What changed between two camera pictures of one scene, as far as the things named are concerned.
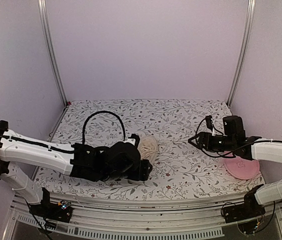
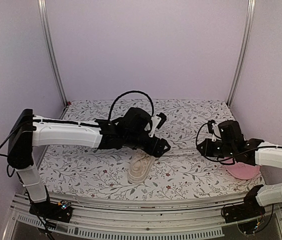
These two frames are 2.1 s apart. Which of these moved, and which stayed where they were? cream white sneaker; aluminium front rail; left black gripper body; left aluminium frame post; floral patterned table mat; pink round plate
Moved: left black gripper body; cream white sneaker
Stayed: pink round plate; left aluminium frame post; floral patterned table mat; aluminium front rail
